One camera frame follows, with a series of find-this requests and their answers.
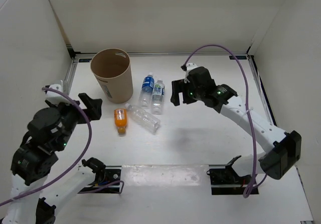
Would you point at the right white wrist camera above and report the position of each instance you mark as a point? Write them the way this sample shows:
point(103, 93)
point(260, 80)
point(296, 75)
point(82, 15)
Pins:
point(187, 68)

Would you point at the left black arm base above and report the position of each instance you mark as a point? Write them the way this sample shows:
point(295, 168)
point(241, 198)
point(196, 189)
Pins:
point(107, 178)

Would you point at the clear unlabelled plastic bottle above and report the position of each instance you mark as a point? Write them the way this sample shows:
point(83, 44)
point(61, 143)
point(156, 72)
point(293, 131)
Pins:
point(143, 118)

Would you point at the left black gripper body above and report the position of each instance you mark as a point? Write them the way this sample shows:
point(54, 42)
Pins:
point(72, 116)

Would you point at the brown cylindrical garbage bin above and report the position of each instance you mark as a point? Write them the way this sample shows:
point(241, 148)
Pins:
point(112, 69)

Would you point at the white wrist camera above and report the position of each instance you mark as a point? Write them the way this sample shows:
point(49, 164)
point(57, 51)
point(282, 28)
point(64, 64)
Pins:
point(187, 68)
point(53, 97)

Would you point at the green label plastic bottle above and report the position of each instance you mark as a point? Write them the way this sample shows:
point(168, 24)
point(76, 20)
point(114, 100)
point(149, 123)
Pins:
point(157, 99)

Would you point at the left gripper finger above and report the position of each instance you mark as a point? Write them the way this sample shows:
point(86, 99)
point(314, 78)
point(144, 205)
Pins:
point(93, 114)
point(90, 102)

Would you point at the right aluminium frame rail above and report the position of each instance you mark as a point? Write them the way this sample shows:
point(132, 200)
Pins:
point(261, 89)

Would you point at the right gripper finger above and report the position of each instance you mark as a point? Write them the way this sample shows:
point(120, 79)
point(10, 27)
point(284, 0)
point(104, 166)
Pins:
point(175, 99)
point(179, 86)

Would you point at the blue label plastic bottle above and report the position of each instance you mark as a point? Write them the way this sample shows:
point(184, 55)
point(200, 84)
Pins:
point(146, 91)

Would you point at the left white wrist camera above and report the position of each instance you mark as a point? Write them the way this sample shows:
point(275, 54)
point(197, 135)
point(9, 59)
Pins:
point(53, 97)

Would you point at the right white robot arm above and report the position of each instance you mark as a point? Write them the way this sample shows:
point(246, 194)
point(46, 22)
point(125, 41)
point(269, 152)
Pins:
point(281, 149)

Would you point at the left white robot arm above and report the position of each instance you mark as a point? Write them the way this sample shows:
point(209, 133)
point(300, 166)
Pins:
point(30, 167)

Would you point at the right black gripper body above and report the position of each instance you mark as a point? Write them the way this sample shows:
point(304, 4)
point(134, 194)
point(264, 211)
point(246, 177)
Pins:
point(195, 94)

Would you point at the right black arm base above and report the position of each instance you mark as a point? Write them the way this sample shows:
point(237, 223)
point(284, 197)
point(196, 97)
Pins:
point(225, 181)

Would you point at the left aluminium frame rail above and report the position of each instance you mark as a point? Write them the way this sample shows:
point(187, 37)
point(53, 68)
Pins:
point(66, 83)

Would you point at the back aluminium frame rail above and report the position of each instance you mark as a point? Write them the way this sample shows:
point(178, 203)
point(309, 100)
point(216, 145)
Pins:
point(142, 54)

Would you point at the orange juice bottle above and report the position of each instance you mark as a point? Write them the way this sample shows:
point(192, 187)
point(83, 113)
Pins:
point(120, 119)

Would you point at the aluminium frame rail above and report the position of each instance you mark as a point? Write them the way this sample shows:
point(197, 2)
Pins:
point(261, 89)
point(142, 54)
point(66, 83)

